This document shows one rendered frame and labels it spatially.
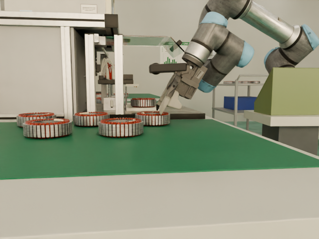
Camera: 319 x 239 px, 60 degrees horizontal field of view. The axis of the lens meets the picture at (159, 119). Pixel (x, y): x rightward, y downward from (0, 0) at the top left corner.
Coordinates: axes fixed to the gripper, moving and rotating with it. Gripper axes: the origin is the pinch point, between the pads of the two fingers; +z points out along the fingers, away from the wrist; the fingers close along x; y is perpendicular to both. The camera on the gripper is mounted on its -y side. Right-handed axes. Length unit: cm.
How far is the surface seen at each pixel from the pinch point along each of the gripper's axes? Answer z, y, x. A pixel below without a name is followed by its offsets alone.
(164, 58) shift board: -91, 12, 568
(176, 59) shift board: -104, 38, 570
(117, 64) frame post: -7.2, -19.0, 12.3
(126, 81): -3.5, -14.1, 29.4
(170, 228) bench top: 5, 0, -65
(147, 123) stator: 4.1, -0.9, -5.3
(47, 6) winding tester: -13, -53, 23
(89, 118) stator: 11.3, -16.8, -5.4
